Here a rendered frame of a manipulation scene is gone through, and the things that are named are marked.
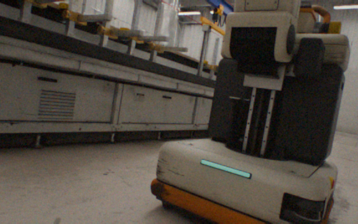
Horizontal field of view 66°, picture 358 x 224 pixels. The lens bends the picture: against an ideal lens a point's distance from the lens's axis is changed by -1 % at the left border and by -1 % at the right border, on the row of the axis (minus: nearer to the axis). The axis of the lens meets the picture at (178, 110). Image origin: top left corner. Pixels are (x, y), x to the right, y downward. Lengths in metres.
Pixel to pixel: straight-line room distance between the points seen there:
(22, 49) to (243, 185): 1.24
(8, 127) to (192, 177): 1.17
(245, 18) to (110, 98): 1.48
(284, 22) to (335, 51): 0.32
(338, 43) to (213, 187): 0.73
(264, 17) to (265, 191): 0.57
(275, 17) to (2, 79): 1.45
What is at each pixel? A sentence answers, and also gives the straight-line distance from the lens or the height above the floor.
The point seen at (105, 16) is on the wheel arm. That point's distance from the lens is 1.55.
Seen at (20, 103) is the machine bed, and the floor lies 0.27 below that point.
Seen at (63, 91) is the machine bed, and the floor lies 0.38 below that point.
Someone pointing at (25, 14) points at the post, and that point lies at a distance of 1.60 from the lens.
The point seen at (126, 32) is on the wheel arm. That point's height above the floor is 0.80.
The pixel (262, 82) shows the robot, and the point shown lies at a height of 0.58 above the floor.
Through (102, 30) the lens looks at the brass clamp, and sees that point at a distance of 1.85.
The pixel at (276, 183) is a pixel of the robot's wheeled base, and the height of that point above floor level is 0.25.
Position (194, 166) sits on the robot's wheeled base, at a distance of 1.03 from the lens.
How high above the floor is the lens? 0.47
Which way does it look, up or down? 3 degrees down
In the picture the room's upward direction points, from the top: 9 degrees clockwise
